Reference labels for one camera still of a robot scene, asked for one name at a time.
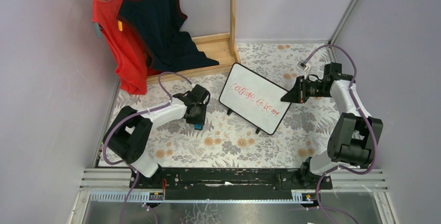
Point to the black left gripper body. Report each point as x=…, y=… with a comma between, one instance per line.
x=198, y=113

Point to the red tank top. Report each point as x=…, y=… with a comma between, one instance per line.
x=124, y=45

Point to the wooden clothes rack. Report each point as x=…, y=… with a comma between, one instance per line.
x=220, y=47

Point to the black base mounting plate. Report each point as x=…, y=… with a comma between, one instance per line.
x=267, y=184

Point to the blue whiteboard eraser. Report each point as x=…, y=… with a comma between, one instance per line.
x=198, y=126

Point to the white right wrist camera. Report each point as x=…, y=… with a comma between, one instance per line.
x=305, y=67

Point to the floral table mat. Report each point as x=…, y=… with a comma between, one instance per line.
x=230, y=141

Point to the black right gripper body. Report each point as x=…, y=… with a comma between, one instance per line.
x=302, y=89

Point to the navy tank top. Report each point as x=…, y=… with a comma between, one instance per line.
x=158, y=25

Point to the aluminium slotted rail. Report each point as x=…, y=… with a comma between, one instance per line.
x=117, y=196

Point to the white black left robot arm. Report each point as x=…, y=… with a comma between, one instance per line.
x=128, y=135

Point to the white whiteboard black frame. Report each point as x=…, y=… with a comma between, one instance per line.
x=254, y=98

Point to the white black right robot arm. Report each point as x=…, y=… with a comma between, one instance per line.
x=354, y=140

